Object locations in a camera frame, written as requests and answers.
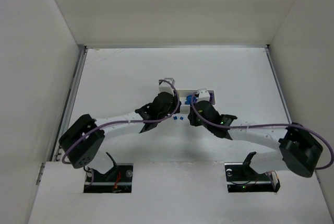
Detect blue lego pile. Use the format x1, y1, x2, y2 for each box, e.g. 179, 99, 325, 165
173, 95, 192, 121

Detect purple sloped lego brick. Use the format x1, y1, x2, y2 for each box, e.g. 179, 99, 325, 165
209, 92, 214, 103

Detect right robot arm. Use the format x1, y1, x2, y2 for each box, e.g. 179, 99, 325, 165
188, 100, 323, 178

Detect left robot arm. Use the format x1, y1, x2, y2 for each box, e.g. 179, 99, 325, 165
59, 92, 181, 175

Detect white divided sorting tray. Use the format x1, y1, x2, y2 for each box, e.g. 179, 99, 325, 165
177, 89, 216, 114

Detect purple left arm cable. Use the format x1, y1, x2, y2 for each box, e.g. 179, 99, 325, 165
61, 79, 181, 166

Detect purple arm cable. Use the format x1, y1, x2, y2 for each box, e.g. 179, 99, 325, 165
189, 91, 334, 170
61, 79, 181, 166

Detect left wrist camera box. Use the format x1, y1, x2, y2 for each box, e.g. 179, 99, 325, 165
159, 78, 175, 91

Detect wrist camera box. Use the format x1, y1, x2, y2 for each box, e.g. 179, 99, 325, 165
159, 78, 175, 91
197, 89, 210, 102

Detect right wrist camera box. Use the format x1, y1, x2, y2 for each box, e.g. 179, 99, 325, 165
197, 89, 210, 102

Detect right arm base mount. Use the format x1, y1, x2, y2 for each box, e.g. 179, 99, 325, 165
224, 152, 281, 193

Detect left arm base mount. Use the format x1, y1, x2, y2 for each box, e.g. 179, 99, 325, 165
83, 152, 134, 194

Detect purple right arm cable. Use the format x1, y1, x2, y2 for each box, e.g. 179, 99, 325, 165
189, 91, 334, 170

